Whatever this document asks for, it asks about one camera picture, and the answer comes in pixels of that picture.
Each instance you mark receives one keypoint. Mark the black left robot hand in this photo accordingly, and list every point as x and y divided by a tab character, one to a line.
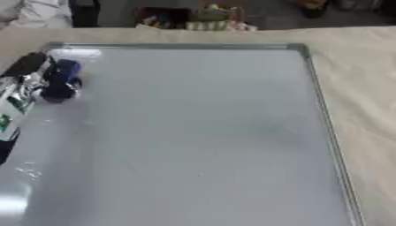
58	88

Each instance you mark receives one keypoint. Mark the blue whiteboard brush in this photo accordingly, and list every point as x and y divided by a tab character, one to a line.
72	65

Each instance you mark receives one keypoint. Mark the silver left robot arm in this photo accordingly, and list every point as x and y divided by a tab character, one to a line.
15	100

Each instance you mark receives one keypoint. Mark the silver-framed whiteboard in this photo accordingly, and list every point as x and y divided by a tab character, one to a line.
196	141

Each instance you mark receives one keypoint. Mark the person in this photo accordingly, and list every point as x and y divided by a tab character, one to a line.
36	13

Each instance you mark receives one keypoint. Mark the black chair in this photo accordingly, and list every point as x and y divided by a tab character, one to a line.
85	13

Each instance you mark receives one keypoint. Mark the dark red storage box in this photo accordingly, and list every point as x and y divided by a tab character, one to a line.
161	17

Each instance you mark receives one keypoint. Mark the striped basket of toys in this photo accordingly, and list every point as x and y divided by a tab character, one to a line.
216	18

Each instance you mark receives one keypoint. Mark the dark bag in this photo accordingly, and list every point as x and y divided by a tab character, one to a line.
313	8

